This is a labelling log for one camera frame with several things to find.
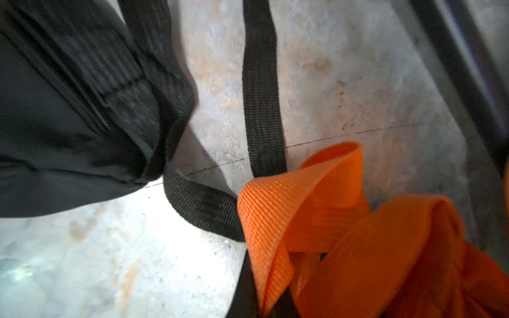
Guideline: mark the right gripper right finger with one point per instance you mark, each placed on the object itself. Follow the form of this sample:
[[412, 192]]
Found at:
[[285, 307]]

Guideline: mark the black bag right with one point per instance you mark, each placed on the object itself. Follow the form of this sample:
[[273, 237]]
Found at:
[[93, 107]]

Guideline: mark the black clothes rack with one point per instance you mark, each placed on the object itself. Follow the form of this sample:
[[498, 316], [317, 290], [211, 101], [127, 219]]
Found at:
[[458, 43]]

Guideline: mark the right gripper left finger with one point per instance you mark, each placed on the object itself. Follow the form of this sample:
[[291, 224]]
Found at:
[[245, 302]]

